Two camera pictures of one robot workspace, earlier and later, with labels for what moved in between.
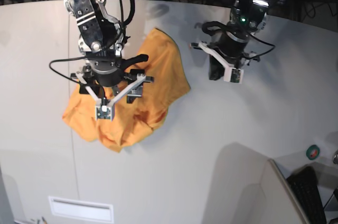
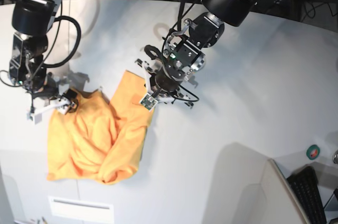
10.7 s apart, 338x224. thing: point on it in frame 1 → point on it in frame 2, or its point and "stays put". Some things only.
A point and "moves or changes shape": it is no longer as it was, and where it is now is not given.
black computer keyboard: x=303 y=182 stays put
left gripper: x=106 y=70 → x=50 y=89
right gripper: x=231 y=47 → x=165 y=83
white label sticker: x=82 y=209 stays put
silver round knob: x=335 y=158 stays put
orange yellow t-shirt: x=131 y=122 moves or changes shape
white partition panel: x=245 y=187 stays put
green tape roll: x=312 y=152 stays put
